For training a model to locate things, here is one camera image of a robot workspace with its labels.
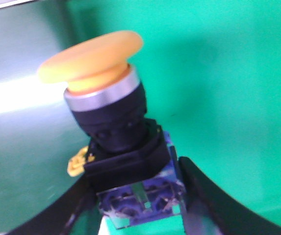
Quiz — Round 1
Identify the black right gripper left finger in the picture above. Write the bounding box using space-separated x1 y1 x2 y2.
7 175 99 235

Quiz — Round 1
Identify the yellow mushroom push button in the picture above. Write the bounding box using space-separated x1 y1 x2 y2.
38 30 185 229

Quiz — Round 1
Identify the green conveyor belt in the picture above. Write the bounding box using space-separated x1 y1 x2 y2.
0 0 281 234

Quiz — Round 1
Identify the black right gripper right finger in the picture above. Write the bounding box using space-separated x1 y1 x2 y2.
179 157 281 235

